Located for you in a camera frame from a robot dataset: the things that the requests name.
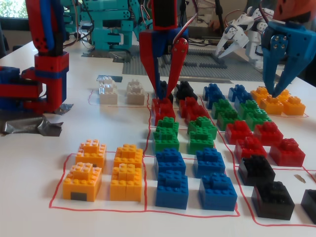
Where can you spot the blue and red gripper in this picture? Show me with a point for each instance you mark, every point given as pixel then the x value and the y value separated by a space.
pixel 158 40

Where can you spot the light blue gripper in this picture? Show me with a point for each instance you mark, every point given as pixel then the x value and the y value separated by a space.
pixel 291 37

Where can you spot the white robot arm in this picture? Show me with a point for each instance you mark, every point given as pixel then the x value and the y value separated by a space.
pixel 254 39

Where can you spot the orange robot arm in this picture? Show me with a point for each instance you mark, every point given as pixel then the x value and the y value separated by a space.
pixel 293 8

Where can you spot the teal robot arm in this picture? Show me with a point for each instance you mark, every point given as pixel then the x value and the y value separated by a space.
pixel 111 29

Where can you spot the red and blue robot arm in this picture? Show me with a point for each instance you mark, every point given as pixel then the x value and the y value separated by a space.
pixel 50 74

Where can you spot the black lego block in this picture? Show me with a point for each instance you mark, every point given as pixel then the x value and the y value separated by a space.
pixel 256 172
pixel 187 95
pixel 164 85
pixel 184 85
pixel 274 205
pixel 309 207
pixel 165 92

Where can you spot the blue lego block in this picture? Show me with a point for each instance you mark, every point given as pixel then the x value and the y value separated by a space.
pixel 216 100
pixel 243 100
pixel 209 163
pixel 170 160
pixel 238 89
pixel 171 195
pixel 218 197
pixel 212 88

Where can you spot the red lego block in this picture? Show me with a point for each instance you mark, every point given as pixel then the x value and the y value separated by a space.
pixel 163 104
pixel 269 134
pixel 250 151
pixel 188 102
pixel 196 114
pixel 238 134
pixel 287 155
pixel 164 116

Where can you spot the green lego block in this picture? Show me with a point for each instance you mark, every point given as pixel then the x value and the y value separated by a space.
pixel 250 105
pixel 165 143
pixel 202 123
pixel 223 105
pixel 258 121
pixel 201 144
pixel 168 123
pixel 229 121

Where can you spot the orange lego block grey label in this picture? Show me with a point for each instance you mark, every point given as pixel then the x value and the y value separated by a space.
pixel 82 185

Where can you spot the person's hand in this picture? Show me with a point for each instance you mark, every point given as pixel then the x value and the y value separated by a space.
pixel 215 24

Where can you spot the grey lego baseplate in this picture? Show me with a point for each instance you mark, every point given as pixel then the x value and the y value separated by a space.
pixel 242 67

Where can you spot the black stand pole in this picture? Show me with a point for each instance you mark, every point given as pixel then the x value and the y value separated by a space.
pixel 218 12

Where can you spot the grey metal strip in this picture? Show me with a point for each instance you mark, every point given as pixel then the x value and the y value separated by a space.
pixel 209 79

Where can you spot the dark tape patch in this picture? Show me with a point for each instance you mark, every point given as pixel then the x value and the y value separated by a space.
pixel 118 78

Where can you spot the black tripod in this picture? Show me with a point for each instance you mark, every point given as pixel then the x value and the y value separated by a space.
pixel 183 7

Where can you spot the grey tape under teal robot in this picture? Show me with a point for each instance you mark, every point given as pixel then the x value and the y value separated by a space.
pixel 103 54

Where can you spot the teal robot part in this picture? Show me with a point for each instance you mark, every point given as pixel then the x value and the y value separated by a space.
pixel 71 14

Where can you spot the small brown scrap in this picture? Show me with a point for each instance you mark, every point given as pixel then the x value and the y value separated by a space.
pixel 300 178

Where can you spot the grey lego brick frame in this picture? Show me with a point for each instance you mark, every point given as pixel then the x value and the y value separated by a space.
pixel 212 65

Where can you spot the small grey duct tape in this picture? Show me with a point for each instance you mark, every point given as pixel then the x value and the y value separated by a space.
pixel 64 108

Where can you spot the large grey duct tape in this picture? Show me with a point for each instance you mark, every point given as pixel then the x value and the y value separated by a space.
pixel 27 124

